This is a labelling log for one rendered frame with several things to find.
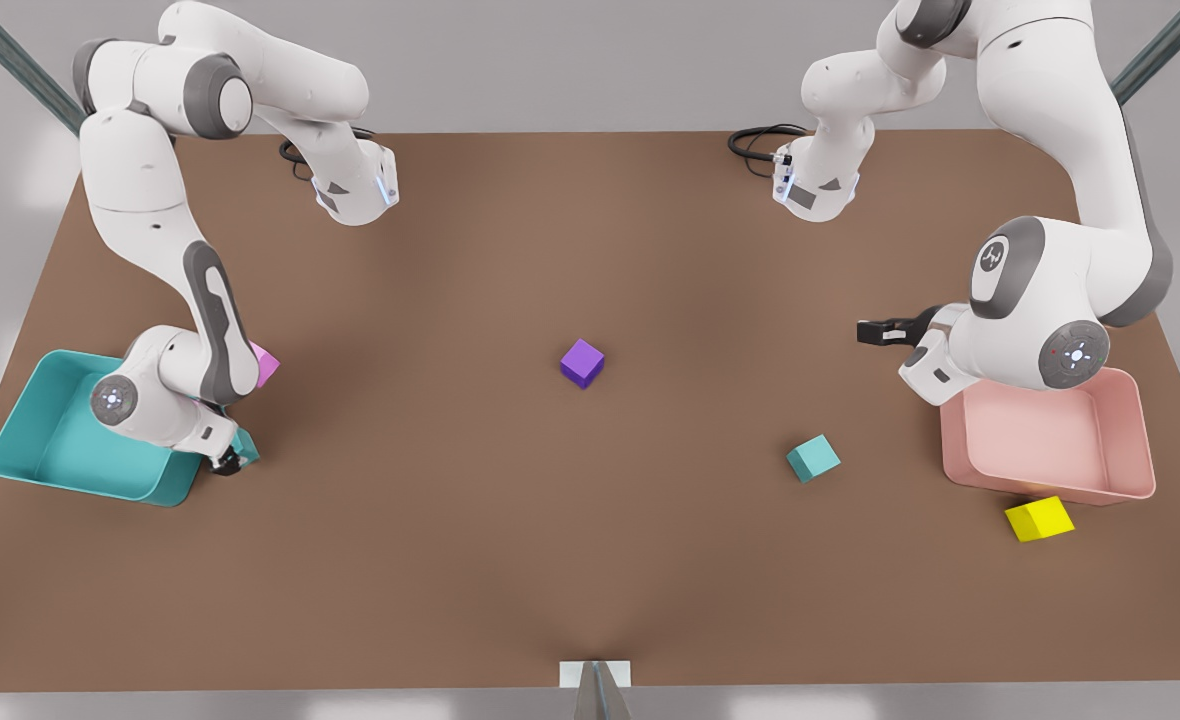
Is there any yellow cube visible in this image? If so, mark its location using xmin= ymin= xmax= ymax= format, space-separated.
xmin=1004 ymin=495 xmax=1076 ymax=544

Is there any pink plastic tray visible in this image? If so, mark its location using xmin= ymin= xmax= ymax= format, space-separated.
xmin=939 ymin=366 xmax=1158 ymax=507

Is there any silver frame post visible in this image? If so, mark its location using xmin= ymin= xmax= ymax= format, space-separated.
xmin=572 ymin=660 xmax=634 ymax=720
xmin=1110 ymin=0 xmax=1180 ymax=107
xmin=0 ymin=0 xmax=88 ymax=137

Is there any black cable loop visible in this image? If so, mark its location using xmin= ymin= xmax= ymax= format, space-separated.
xmin=727 ymin=124 xmax=813 ymax=182
xmin=279 ymin=127 xmax=377 ymax=182

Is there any teal plastic tray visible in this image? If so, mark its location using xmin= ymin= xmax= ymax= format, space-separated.
xmin=0 ymin=349 xmax=202 ymax=508

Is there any purple cube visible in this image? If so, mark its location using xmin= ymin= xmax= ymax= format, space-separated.
xmin=560 ymin=338 xmax=607 ymax=390

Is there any white post foot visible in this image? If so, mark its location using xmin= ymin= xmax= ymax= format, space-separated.
xmin=559 ymin=660 xmax=633 ymax=690

